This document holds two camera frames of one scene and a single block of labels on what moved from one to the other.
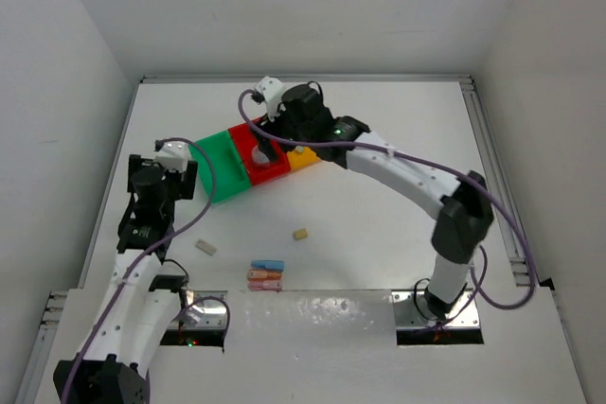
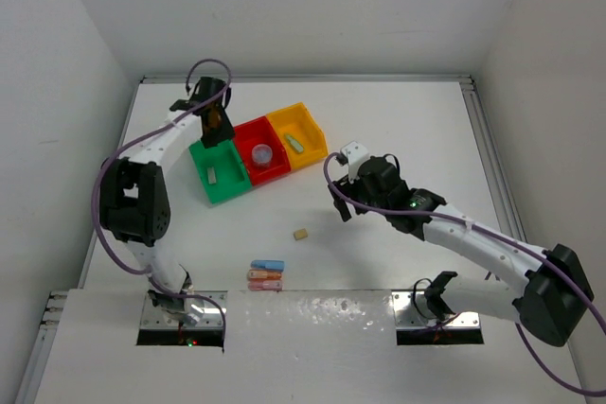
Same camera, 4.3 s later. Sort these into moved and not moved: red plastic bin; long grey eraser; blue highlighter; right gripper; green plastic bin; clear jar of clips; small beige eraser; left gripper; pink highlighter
Moved: long grey eraser; right gripper; left gripper
Not moved: clear jar of clips; blue highlighter; red plastic bin; small beige eraser; green plastic bin; pink highlighter
